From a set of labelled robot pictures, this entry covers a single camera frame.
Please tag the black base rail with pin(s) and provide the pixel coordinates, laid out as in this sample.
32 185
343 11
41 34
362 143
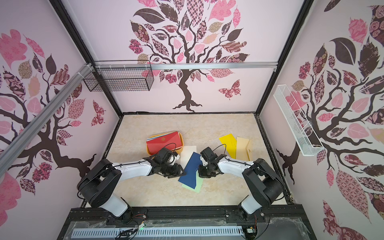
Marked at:
229 214

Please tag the navy blue envelope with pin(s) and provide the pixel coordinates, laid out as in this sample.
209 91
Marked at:
191 168

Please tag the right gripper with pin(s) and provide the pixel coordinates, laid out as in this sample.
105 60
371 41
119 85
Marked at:
206 171

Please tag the aluminium rail back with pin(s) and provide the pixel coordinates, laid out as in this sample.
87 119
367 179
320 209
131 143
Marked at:
201 66

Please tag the white cable duct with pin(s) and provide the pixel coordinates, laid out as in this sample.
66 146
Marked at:
156 232

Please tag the red envelope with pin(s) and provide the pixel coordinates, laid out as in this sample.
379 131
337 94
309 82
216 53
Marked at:
164 142

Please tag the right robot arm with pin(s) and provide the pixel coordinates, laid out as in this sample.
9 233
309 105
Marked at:
263 182

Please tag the light green envelope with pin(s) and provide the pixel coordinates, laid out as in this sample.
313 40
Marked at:
194 184

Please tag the white envelope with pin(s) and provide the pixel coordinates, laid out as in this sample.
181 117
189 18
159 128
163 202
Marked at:
186 154

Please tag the white wire shelf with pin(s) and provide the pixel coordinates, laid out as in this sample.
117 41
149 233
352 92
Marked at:
291 105

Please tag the beige envelope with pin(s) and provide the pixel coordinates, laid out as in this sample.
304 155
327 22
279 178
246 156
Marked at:
244 149

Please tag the black wire basket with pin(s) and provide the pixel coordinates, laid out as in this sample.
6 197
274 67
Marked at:
120 76

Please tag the yellow plastic storage box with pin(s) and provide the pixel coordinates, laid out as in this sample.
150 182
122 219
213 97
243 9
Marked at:
150 151

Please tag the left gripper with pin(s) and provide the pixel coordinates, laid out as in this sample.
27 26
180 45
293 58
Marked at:
176 171

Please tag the aluminium rail left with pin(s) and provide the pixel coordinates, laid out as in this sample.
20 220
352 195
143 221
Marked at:
16 147

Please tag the aluminium rail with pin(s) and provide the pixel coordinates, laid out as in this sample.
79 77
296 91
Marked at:
16 147
201 66

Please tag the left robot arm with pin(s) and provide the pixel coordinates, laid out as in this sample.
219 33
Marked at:
98 185

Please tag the yellow envelope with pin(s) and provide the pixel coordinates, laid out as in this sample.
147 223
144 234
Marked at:
231 143

